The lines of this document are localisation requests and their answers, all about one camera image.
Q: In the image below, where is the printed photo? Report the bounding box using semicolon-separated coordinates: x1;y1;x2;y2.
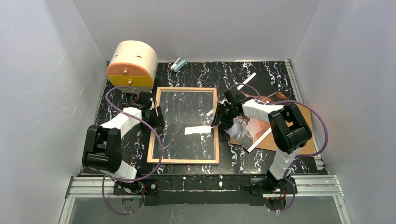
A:
224;73;288;152

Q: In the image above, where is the clear acrylic sheet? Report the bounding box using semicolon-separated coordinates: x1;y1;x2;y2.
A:
152;91;216;161

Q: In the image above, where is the white wooden picture frame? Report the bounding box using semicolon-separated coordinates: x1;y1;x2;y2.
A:
146;87;220;165

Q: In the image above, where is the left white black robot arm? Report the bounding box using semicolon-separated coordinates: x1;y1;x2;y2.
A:
82;91;164;195

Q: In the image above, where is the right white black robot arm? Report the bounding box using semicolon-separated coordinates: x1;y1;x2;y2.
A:
211;89;312;195

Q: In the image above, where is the brown cardboard backing board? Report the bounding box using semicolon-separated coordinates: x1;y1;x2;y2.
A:
243;102;314;154

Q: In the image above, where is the round cream drawer box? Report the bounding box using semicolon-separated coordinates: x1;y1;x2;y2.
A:
107;40;158;93

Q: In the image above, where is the small light blue clip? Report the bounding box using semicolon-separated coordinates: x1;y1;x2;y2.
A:
170;58;187;72

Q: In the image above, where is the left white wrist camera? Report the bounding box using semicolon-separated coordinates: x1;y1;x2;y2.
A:
145;93;156;110

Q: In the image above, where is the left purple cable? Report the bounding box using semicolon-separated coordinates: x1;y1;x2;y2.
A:
102;86;164;216

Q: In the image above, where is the purple cable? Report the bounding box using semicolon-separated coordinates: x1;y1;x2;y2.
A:
102;86;164;216
229;83;329;214

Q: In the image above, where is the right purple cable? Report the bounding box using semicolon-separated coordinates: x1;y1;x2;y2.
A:
229;83;329;214

